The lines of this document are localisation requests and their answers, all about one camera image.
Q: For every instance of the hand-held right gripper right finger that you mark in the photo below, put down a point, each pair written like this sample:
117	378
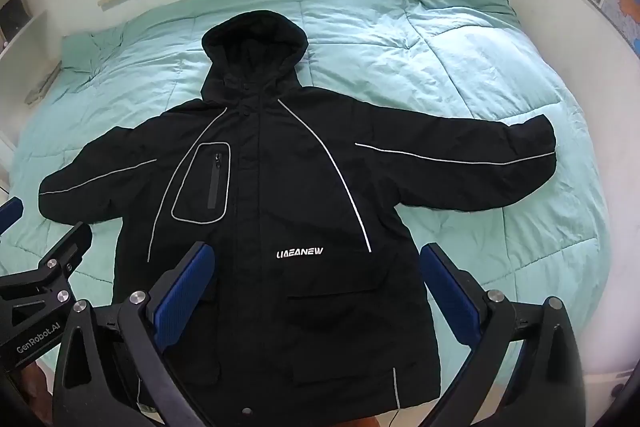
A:
450	292

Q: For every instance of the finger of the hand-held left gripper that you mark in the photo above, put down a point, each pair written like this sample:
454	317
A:
70	242
11	213

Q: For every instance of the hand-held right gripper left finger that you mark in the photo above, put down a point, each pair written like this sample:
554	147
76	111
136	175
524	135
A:
182	292

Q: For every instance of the black hooded jacket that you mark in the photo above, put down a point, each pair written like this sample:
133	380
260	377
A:
280	187

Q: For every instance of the white shelf unit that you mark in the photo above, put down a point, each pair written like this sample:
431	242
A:
25	37

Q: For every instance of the teal quilt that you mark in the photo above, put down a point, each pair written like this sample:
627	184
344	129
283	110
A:
400	57

